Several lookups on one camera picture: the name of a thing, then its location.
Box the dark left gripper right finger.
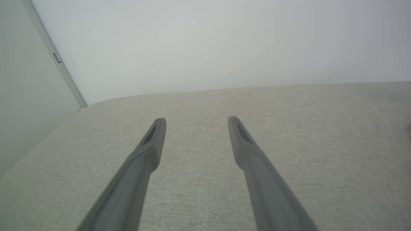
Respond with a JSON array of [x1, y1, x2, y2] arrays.
[[228, 116, 318, 231]]

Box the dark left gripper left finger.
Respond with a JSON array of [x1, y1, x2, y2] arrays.
[[76, 118, 167, 231]]

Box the grey fabric sofa cushion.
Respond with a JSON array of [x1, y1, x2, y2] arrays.
[[0, 81, 411, 231]]

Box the grey metal wall pole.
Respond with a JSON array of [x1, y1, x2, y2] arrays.
[[21, 0, 88, 108]]

